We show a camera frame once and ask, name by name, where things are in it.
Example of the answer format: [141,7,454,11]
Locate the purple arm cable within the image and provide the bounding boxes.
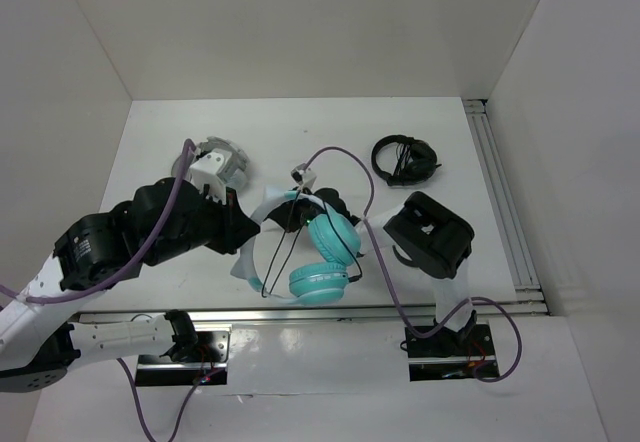
[0,138,211,441]
[304,147,525,384]

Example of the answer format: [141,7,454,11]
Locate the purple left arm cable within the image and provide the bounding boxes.
[0,138,211,441]

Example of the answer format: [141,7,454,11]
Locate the aluminium front rail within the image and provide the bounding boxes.
[78,300,549,324]

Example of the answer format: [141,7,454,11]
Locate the aluminium rail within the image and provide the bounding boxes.
[78,300,549,324]
[462,99,551,316]

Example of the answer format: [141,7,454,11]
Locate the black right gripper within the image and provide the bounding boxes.
[268,186,335,236]

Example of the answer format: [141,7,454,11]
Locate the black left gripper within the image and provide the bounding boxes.
[144,181,260,266]

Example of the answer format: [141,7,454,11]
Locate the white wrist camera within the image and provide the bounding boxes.
[290,163,317,191]
[189,149,232,204]

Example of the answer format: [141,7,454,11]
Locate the black headset with microphone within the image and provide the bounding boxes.
[370,134,441,187]

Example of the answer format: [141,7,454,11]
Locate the black headphone audio cable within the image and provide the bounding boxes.
[259,186,365,299]

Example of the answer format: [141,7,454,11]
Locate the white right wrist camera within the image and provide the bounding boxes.
[290,163,317,191]

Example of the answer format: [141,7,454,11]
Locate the grey white gaming headset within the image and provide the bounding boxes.
[185,137,249,192]

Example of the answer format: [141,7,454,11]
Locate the black slim headphones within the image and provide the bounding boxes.
[392,243,425,269]

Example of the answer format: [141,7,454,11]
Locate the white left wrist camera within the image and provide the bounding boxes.
[189,149,232,204]

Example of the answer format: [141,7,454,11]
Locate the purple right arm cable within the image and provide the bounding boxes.
[304,147,525,384]

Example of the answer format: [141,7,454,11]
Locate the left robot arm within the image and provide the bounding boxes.
[1,177,259,393]

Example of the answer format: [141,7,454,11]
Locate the aluminium right side rail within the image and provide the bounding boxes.
[462,99,551,316]

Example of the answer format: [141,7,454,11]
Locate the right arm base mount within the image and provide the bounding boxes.
[399,324,500,382]

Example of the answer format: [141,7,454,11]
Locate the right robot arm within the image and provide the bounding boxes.
[269,189,477,354]

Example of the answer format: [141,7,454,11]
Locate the teal cat-ear headphones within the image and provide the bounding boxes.
[229,185,363,308]

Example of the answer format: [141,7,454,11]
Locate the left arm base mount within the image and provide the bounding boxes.
[134,327,231,387]

